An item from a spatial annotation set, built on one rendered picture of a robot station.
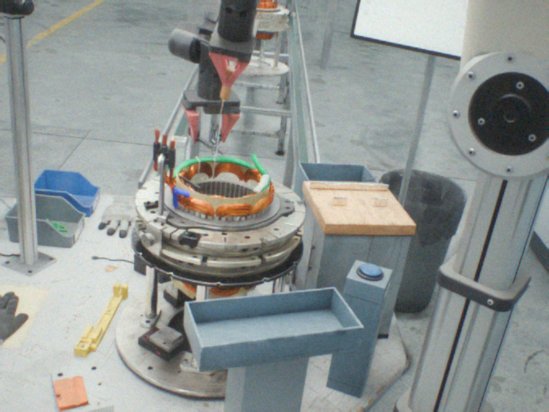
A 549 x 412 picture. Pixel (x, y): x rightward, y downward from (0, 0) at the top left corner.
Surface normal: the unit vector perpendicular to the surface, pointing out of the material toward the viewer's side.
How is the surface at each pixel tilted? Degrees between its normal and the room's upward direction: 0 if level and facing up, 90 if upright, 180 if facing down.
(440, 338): 90
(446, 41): 83
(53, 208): 88
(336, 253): 90
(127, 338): 0
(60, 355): 0
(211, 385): 0
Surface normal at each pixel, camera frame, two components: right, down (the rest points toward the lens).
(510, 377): 0.11, -0.89
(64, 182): 0.01, 0.41
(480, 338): -0.60, 0.29
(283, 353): 0.32, 0.45
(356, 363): -0.35, 0.37
